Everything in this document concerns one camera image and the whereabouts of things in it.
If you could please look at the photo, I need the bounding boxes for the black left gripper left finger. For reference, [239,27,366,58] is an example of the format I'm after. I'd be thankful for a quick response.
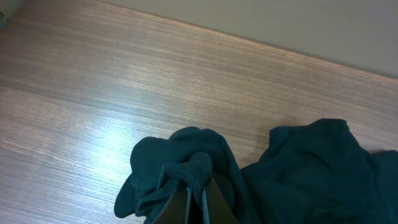
[152,180,190,224]

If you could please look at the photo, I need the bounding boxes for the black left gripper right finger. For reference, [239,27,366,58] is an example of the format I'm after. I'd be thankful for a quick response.
[202,177,239,224]

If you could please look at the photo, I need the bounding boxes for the black shorts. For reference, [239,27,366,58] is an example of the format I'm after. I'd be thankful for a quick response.
[114,119,397,223]

